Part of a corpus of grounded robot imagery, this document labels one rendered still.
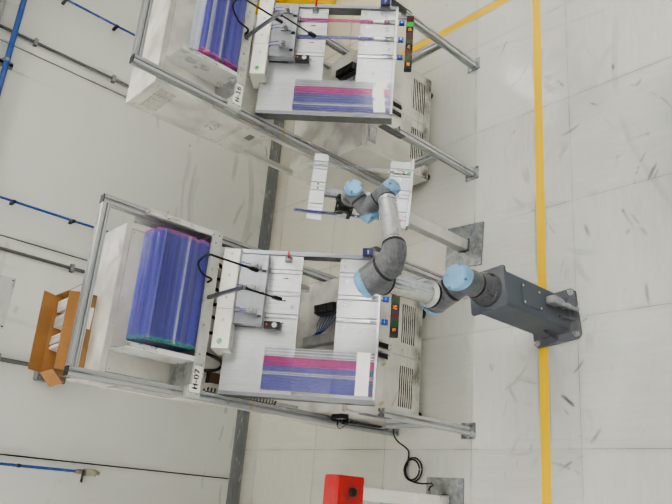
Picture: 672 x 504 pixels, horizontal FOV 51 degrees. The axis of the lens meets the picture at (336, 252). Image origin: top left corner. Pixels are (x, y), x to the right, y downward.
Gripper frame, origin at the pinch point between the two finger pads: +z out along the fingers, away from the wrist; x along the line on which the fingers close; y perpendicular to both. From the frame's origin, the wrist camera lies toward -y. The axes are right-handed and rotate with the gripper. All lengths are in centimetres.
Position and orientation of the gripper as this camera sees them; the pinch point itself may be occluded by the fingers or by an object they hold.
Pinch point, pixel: (347, 215)
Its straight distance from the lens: 332.4
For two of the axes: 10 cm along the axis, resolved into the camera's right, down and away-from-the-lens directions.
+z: -1.3, 2.9, 9.5
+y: -9.8, -1.6, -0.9
